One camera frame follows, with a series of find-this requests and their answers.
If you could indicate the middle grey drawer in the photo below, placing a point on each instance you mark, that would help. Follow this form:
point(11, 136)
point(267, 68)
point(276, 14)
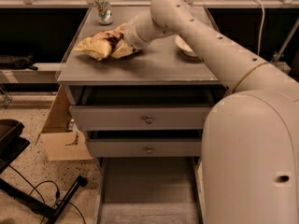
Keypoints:
point(145, 148)

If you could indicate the white paper bowl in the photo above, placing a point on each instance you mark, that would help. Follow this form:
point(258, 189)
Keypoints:
point(184, 47)

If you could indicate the top grey drawer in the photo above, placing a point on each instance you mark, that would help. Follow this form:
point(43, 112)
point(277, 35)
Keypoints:
point(125, 118)

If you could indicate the bottom grey open drawer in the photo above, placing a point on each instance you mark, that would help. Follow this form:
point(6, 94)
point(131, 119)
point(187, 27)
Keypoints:
point(155, 190)

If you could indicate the brown chip bag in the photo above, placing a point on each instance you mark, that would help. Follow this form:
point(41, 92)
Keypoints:
point(100, 45)

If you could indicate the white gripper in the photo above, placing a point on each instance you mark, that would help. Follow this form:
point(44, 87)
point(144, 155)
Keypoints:
point(132, 36)

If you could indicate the grey drawer cabinet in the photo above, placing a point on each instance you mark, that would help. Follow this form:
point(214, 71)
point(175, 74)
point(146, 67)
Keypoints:
point(160, 75)

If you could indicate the cardboard box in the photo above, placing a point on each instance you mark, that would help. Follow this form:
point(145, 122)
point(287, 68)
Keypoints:
point(62, 139)

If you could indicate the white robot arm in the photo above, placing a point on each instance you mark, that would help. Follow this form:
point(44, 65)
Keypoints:
point(250, 142)

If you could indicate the black object on rail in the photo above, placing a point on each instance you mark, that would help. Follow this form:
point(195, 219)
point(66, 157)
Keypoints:
point(16, 62)

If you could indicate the grey horizontal rail beam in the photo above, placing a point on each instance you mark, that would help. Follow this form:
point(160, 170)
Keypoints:
point(44, 73)

